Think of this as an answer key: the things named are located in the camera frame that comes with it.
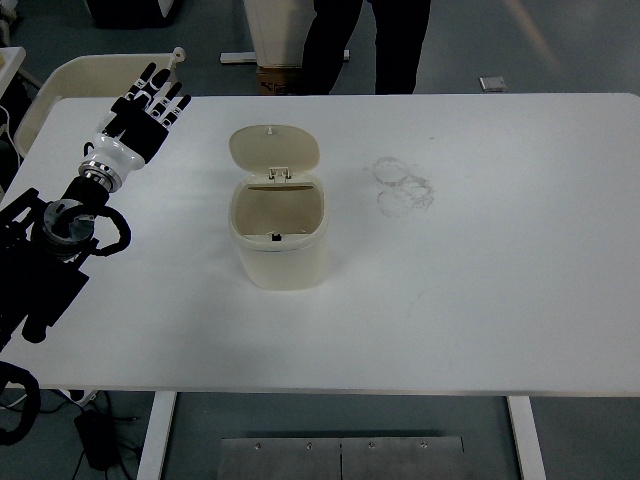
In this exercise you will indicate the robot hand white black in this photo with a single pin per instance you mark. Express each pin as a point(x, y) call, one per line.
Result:
point(116, 150)

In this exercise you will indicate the cream plastic trash bin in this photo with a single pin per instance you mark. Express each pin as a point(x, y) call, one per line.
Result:
point(280, 250)

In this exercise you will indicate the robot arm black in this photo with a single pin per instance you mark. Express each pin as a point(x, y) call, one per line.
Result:
point(40, 260)

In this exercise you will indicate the cream plastic chair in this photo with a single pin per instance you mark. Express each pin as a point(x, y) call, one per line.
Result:
point(65, 80)

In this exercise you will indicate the white side table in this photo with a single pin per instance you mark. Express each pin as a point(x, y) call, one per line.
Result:
point(11, 62)

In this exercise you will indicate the black box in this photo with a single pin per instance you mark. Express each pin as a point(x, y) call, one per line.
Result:
point(135, 12)

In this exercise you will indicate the brown cardboard box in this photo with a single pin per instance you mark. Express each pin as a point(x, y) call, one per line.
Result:
point(277, 80)

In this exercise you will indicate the white pillar stand with base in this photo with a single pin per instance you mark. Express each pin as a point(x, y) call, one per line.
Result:
point(272, 30)

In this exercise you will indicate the person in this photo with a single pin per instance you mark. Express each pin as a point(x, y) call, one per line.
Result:
point(325, 40)

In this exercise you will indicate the white table leg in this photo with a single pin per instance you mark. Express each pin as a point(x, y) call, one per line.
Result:
point(156, 435)
point(527, 440)

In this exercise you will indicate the black power adapter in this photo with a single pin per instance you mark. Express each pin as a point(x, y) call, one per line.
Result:
point(97, 440)

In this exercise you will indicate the small grey floor plate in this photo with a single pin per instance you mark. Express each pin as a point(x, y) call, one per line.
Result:
point(492, 83)

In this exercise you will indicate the grey metal plate with screws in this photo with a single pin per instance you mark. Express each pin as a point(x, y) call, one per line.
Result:
point(340, 460)

